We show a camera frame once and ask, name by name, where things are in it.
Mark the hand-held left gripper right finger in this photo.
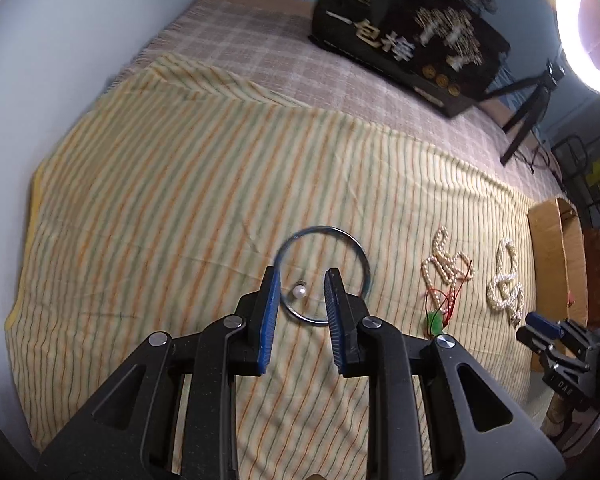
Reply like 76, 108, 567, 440
324, 268, 566, 480

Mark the plaid blanket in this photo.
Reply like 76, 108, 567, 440
102, 0, 576, 211

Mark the black power cable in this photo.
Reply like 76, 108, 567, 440
529, 130, 571, 196

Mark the black tripod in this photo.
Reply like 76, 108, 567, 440
482, 57, 567, 166

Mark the cardboard box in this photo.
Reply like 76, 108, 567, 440
527, 197, 600, 376

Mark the black metal shoe rack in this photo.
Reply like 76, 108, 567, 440
550, 132, 600, 251

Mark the yellow crate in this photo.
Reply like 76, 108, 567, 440
582, 157, 600, 196

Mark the black printed bag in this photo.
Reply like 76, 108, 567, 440
307, 0, 512, 120

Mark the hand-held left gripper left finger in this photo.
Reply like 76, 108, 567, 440
37, 266, 282, 480

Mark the pearl necklace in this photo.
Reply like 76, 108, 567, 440
486, 238, 527, 326
421, 226, 476, 286

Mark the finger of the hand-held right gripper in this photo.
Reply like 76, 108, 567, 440
516, 327, 550, 362
525, 312, 566, 341

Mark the yellow striped cloth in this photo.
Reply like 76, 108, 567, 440
5, 52, 551, 453

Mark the thin metal bangle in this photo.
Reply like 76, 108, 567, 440
275, 225, 370, 330

